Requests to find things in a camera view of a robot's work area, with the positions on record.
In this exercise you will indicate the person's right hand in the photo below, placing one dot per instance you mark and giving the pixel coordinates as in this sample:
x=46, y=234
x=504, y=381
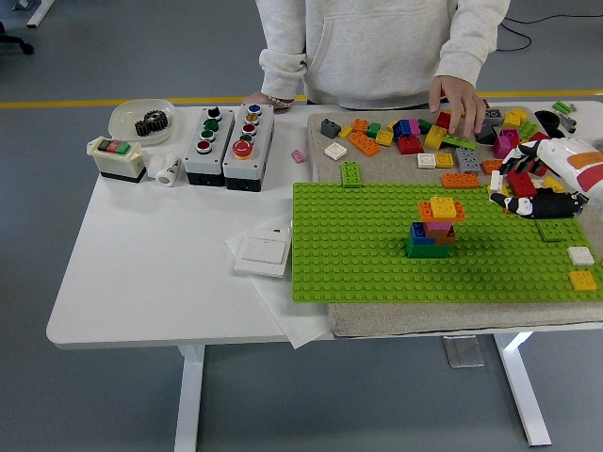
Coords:
x=282, y=104

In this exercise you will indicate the person's left hand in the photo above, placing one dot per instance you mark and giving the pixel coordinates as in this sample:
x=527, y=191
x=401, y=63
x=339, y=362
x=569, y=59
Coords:
x=454, y=92

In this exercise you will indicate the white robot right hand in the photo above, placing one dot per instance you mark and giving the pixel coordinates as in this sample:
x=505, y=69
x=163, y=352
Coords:
x=565, y=155

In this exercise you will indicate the green long brick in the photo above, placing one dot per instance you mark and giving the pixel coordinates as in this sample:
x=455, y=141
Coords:
x=454, y=143

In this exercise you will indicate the white square toy brick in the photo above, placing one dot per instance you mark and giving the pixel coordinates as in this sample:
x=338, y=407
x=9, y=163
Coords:
x=427, y=160
x=494, y=182
x=335, y=150
x=580, y=255

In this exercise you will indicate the person's right forearm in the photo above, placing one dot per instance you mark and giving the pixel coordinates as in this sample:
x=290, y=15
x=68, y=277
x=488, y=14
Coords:
x=282, y=75

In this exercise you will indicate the person's left forearm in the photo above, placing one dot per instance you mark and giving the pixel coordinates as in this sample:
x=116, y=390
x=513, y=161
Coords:
x=466, y=56

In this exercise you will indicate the small yellow toy brick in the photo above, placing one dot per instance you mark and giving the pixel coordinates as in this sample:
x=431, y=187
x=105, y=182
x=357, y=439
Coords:
x=345, y=132
x=392, y=124
x=553, y=183

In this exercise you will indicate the red square toy brick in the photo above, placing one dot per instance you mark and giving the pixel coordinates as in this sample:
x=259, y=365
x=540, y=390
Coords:
x=443, y=120
x=540, y=136
x=410, y=144

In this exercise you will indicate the small green toy brick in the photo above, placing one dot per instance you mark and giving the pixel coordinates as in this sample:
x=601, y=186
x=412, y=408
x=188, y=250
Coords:
x=424, y=124
x=373, y=130

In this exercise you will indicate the grey long toy brick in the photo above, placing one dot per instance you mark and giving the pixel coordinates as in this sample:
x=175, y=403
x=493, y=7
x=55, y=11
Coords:
x=493, y=115

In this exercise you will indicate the green square toy brick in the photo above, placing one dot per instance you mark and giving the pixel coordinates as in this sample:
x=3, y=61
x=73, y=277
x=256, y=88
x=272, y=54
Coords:
x=527, y=129

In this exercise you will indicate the tall yellow toy brick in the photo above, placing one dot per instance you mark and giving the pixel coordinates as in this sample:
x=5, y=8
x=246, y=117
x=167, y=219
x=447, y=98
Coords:
x=434, y=137

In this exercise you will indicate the dark grey toy brick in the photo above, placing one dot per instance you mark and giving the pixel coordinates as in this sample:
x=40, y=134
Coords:
x=330, y=128
x=487, y=135

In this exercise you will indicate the magenta toy brick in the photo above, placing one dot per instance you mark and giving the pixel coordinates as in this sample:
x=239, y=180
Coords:
x=413, y=125
x=506, y=145

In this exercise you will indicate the red long toy brick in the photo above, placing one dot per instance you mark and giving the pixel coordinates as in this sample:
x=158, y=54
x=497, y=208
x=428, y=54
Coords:
x=520, y=184

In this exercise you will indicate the small pink toy brick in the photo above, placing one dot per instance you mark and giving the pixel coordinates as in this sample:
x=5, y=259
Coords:
x=298, y=156

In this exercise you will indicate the yellow square toy brick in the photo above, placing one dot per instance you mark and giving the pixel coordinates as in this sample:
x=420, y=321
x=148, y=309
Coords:
x=444, y=160
x=384, y=137
x=584, y=280
x=513, y=117
x=505, y=189
x=445, y=207

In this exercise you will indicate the blue toy brick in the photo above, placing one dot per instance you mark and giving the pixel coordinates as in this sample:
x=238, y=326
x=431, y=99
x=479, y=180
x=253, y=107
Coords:
x=417, y=230
x=401, y=128

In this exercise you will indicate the orange long toy brick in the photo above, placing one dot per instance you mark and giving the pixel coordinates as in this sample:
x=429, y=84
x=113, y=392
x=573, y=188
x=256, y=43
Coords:
x=363, y=143
x=491, y=166
x=426, y=212
x=460, y=181

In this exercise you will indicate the green eight-stud toy brick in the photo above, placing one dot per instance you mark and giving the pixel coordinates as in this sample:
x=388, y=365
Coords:
x=551, y=230

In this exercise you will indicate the orange square toy brick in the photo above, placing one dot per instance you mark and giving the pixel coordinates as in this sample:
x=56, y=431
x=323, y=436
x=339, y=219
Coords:
x=360, y=125

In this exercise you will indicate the green six-stud toy brick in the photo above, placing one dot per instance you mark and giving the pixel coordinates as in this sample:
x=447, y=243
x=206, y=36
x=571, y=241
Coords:
x=351, y=174

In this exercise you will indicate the pink flat toy brick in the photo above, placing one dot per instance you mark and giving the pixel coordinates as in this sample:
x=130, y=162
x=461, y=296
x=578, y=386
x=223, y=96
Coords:
x=440, y=226

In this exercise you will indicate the green studded baseplate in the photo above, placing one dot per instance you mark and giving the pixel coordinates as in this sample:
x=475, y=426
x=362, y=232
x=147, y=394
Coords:
x=353, y=263

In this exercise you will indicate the small green plastic piece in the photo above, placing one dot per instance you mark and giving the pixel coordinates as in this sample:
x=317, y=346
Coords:
x=560, y=106

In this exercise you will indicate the grey emergency-stop control box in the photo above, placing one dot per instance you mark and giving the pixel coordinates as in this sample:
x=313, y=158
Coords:
x=245, y=169

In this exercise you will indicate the person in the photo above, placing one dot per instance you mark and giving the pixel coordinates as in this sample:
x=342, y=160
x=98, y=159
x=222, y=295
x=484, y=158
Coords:
x=377, y=47

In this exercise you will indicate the grey four-button control box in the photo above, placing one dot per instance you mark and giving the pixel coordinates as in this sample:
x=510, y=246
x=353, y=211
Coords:
x=195, y=160

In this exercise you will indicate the black metal gear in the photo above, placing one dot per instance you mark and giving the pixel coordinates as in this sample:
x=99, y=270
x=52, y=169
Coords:
x=151, y=123

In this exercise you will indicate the white pipe fitting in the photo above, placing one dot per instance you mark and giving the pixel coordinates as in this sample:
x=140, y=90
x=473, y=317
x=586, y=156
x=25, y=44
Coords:
x=165, y=172

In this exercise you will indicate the white plastic bowl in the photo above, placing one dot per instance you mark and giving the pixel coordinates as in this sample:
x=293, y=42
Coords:
x=125, y=117

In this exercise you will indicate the white paper sheet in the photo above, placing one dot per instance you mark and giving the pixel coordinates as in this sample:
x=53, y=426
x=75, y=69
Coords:
x=292, y=325

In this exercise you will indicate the grey metal floor plate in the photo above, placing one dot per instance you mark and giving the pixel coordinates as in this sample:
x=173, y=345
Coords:
x=464, y=353

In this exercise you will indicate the grey-brown mat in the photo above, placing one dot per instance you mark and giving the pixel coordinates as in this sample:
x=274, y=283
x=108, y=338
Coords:
x=400, y=320

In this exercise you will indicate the white table leg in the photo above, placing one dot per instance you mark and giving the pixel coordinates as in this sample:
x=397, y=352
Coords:
x=520, y=386
x=188, y=400

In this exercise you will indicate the white stand foot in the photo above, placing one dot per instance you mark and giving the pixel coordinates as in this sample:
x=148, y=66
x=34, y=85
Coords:
x=37, y=14

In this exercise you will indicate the black office chair base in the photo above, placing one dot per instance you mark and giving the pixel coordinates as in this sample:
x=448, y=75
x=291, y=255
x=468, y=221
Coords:
x=19, y=45

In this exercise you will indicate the white wall switch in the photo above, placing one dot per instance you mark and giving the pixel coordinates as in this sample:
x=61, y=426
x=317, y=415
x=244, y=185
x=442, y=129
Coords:
x=261, y=252

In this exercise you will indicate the cream red-green switch box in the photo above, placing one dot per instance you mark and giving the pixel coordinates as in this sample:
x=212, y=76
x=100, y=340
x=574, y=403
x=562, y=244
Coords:
x=118, y=165

